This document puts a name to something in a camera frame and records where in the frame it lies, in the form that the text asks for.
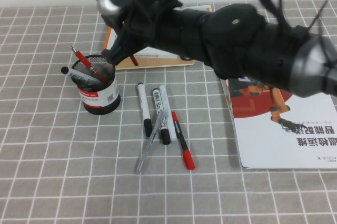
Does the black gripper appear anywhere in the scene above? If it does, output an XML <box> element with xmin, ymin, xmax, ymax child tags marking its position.
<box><xmin>101</xmin><ymin>0</ymin><xmax>183</xmax><ymax>65</ymax></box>

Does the red ballpoint pen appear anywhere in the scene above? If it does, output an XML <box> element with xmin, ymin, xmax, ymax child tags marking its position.
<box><xmin>70</xmin><ymin>46</ymin><xmax>106</xmax><ymax>83</ymax></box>

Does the black mesh pen holder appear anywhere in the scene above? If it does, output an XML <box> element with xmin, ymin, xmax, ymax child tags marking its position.
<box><xmin>71</xmin><ymin>54</ymin><xmax>122</xmax><ymax>116</ymax></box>

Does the clear grey ballpoint pen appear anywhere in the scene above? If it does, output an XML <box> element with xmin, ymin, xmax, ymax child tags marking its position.
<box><xmin>134</xmin><ymin>110</ymin><xmax>165</xmax><ymax>175</ymax></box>

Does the black pen with red cap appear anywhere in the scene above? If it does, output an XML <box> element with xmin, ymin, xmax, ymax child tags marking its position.
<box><xmin>171</xmin><ymin>111</ymin><xmax>196</xmax><ymax>171</ymax></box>

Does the white ROS book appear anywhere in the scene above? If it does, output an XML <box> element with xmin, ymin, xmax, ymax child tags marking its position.
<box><xmin>104</xmin><ymin>4</ymin><xmax>213</xmax><ymax>59</ymax></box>

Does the white marker with black cap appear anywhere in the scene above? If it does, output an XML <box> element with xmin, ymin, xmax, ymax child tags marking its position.
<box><xmin>61</xmin><ymin>66</ymin><xmax>98</xmax><ymax>85</ymax></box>
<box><xmin>136</xmin><ymin>82</ymin><xmax>153</xmax><ymax>138</ymax></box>

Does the labelled marker with black cap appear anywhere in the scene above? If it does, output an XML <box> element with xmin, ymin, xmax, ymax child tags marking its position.
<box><xmin>152</xmin><ymin>88</ymin><xmax>171</xmax><ymax>145</ymax></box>

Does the grey checked tablecloth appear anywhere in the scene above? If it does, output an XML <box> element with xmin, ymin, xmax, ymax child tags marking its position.
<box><xmin>0</xmin><ymin>1</ymin><xmax>337</xmax><ymax>224</ymax></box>

